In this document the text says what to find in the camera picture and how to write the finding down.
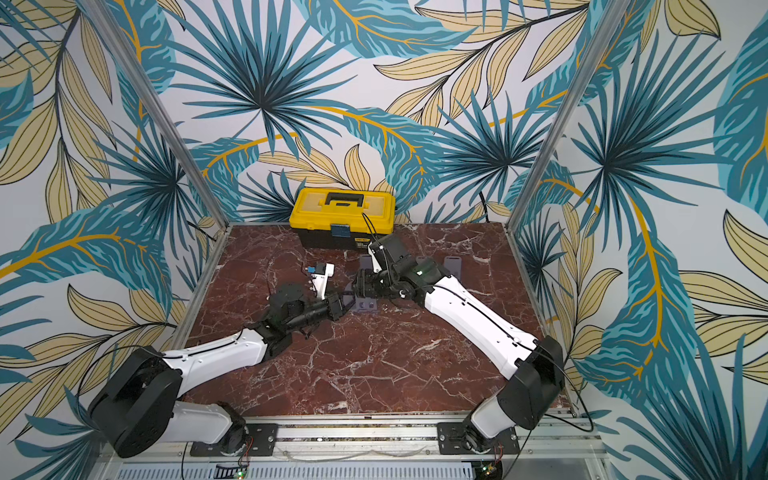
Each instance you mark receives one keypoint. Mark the right aluminium frame post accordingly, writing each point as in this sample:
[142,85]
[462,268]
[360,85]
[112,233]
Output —
[582,76]

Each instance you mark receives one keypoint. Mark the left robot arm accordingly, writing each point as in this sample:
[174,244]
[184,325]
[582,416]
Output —
[141,404]

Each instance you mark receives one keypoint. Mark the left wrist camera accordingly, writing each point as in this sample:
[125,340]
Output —
[319,277]

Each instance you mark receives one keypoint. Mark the white perforated vent panel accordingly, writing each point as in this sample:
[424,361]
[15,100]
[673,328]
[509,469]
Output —
[296,470]

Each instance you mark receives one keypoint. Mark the left aluminium frame post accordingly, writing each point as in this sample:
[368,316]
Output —
[107,26]

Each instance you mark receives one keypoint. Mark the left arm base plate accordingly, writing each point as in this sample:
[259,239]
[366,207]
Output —
[250,440]

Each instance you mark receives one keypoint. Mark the aluminium frame post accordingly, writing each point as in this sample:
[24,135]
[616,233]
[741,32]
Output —
[107,26]
[582,76]

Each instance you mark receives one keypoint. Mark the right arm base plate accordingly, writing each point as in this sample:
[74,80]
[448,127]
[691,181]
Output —
[461,438]

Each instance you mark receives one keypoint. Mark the yellow black toolbox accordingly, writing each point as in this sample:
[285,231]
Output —
[341,219]

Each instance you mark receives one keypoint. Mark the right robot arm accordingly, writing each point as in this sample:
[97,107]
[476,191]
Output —
[533,368]

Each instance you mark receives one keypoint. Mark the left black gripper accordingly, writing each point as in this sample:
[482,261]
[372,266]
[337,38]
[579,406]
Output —
[335,307]

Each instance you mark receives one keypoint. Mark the aluminium front rail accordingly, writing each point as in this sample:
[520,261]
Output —
[413,436]

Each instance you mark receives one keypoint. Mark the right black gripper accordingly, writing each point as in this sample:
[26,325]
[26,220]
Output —
[367,285]

